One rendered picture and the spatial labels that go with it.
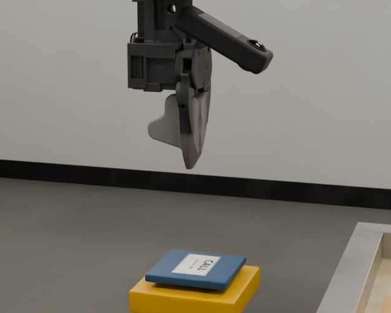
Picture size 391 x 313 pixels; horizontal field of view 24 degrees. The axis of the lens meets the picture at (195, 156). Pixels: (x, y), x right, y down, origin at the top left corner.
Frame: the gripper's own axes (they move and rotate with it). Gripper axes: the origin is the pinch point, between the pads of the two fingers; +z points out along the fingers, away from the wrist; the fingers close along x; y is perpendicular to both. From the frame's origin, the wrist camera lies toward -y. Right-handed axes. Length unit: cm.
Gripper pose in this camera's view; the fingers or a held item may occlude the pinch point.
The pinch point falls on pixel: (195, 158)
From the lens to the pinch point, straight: 107.3
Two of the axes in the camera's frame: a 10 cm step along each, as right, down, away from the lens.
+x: -3.0, 2.1, -9.3
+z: 0.0, 9.7, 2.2
